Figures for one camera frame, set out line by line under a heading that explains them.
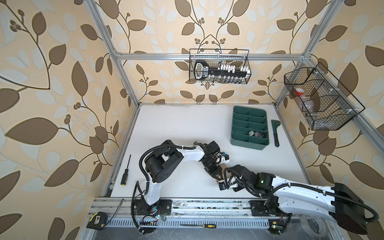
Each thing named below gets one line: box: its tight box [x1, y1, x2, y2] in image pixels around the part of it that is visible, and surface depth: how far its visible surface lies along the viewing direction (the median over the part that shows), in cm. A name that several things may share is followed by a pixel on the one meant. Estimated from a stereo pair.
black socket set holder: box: [194, 60, 251, 80], surface depth 84 cm
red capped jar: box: [293, 87, 305, 96], surface depth 84 cm
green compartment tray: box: [230, 105, 270, 150], surface depth 103 cm
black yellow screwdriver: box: [120, 154, 132, 186], surface depth 84 cm
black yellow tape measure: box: [86, 211, 108, 230], surface depth 70 cm
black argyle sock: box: [249, 130, 266, 138], surface depth 98 cm
